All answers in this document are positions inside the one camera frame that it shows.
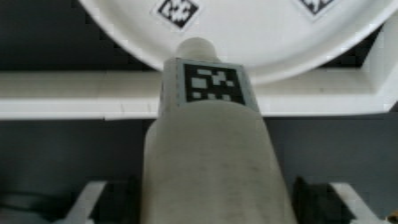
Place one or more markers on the white L-shaped frame border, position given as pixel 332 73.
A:
pixel 115 94

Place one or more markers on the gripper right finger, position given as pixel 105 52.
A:
pixel 327 204

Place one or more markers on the white cylindrical table leg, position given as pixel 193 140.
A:
pixel 211 179

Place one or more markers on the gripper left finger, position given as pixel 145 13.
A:
pixel 81 208

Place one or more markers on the white round table top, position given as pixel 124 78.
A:
pixel 277 35

